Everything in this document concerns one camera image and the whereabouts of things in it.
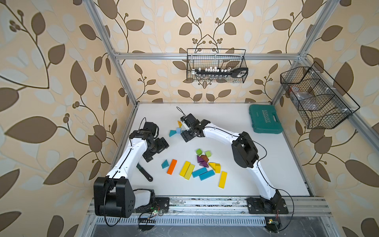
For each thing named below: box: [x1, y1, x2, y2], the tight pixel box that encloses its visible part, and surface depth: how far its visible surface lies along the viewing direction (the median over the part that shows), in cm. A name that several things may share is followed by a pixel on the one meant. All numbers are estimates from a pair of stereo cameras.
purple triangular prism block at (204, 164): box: [198, 160, 210, 168], surface depth 90 cm
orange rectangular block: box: [166, 158, 178, 176], surface depth 89 cm
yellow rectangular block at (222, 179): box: [218, 170, 228, 189], surface depth 85 cm
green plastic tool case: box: [248, 104, 284, 134], surface depth 107 cm
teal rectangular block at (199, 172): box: [192, 166, 208, 178], surface depth 87 cm
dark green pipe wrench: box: [136, 162, 154, 182], surface depth 87 cm
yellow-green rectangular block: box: [184, 163, 196, 181], surface depth 87 cm
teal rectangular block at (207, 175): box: [198, 169, 216, 182], surface depth 86 cm
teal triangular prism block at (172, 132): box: [168, 129, 177, 137], surface depth 104 cm
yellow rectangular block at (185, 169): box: [179, 160, 191, 178], surface depth 88 cm
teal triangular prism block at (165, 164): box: [161, 158, 170, 169], surface depth 89 cm
